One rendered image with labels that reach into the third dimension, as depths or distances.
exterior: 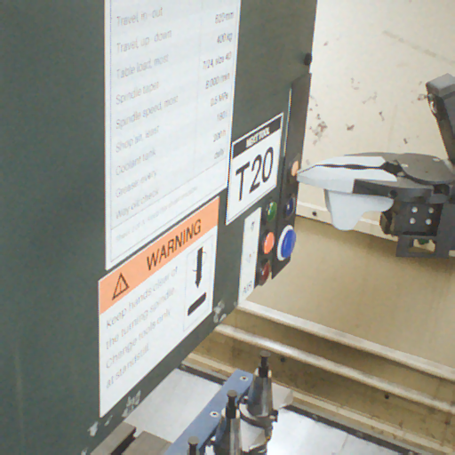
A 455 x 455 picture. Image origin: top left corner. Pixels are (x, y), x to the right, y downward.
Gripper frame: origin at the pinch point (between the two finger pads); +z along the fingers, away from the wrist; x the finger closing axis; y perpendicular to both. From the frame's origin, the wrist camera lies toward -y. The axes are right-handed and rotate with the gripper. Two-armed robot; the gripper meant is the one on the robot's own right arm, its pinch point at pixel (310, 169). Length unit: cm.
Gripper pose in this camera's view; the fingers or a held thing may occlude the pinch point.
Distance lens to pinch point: 72.2
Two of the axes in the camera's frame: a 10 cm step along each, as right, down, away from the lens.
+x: -0.5, -4.4, 9.0
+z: -10.0, -0.4, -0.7
